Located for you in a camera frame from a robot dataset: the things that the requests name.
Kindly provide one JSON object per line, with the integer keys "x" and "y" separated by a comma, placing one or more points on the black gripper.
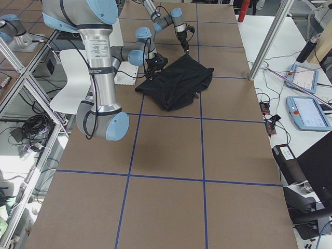
{"x": 152, "y": 68}
{"x": 182, "y": 38}

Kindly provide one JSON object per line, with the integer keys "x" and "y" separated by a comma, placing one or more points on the black t-shirt with logo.
{"x": 178, "y": 85}

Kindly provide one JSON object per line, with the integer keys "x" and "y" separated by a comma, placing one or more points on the black monitor arm base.
{"x": 308, "y": 216}

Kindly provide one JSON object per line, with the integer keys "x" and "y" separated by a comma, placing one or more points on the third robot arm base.
{"x": 14, "y": 34}

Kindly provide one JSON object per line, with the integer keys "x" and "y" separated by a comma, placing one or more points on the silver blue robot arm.
{"x": 173, "y": 18}
{"x": 100, "y": 114}

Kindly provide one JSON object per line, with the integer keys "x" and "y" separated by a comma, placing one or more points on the red cylinder bottle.
{"x": 243, "y": 10}

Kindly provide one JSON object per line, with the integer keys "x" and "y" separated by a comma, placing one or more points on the white chair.
{"x": 78, "y": 82}

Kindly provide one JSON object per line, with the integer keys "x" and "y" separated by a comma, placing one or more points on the small black adapter box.
{"x": 275, "y": 118}

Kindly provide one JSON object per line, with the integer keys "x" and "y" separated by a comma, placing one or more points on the black water bottle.
{"x": 308, "y": 48}

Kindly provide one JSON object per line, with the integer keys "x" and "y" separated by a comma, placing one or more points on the far blue teach pendant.
{"x": 303, "y": 76}

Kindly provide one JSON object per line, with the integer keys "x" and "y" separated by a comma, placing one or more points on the blue teach pendant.
{"x": 303, "y": 76}
{"x": 307, "y": 114}

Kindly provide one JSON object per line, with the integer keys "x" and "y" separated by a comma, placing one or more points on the near blue teach pendant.
{"x": 307, "y": 114}

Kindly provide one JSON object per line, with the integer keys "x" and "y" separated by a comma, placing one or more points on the black monitor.
{"x": 315, "y": 164}

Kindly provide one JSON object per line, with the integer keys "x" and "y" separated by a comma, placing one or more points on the aluminium frame post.
{"x": 270, "y": 37}

